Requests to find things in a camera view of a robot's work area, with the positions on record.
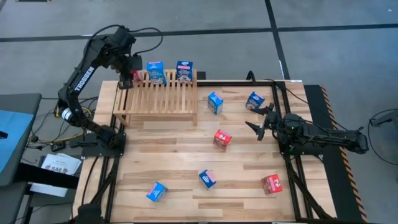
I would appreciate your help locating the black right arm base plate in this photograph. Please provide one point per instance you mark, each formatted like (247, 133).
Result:
(306, 152)

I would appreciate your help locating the red Froot Loops cereal box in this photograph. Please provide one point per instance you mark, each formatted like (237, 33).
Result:
(271, 184)
(222, 139)
(139, 76)

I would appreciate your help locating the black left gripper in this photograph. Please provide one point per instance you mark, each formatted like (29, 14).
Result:
(122, 63)

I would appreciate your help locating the black power adapter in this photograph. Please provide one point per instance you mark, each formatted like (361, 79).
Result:
(58, 146)

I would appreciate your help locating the blue sheet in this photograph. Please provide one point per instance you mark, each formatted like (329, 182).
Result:
(15, 140)

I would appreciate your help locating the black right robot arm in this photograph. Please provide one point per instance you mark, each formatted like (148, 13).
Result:
(326, 135)

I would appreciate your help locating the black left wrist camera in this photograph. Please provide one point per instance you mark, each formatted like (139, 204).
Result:
(137, 62)

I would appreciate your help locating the black aluminium rail frame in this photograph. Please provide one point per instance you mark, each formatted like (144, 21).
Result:
(233, 83)

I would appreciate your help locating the blue Frosted Flakes cereal box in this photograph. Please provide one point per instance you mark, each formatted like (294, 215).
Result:
(255, 100)
(184, 71)
(207, 179)

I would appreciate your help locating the black crossbar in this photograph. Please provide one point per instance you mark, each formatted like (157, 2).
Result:
(46, 177)

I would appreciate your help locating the white plain paper sheet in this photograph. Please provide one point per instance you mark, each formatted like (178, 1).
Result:
(46, 189)

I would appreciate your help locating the light blue Rice Krispies box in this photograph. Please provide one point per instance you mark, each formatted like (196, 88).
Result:
(156, 73)
(156, 191)
(215, 102)

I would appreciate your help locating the wooden slatted shelf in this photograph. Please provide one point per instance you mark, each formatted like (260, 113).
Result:
(161, 99)

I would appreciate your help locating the black hazard-striped floor mat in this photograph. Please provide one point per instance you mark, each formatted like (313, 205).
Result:
(335, 186)

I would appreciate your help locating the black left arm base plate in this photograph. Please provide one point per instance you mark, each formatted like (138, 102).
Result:
(93, 151)

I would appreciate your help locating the grey stand leg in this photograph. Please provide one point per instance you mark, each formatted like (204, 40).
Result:
(387, 118)

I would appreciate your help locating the white printed paper sheet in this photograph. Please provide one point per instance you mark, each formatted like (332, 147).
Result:
(62, 163)

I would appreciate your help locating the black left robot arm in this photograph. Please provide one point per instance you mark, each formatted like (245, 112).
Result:
(84, 79)

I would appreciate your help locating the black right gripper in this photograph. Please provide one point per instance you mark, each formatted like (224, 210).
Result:
(270, 124)

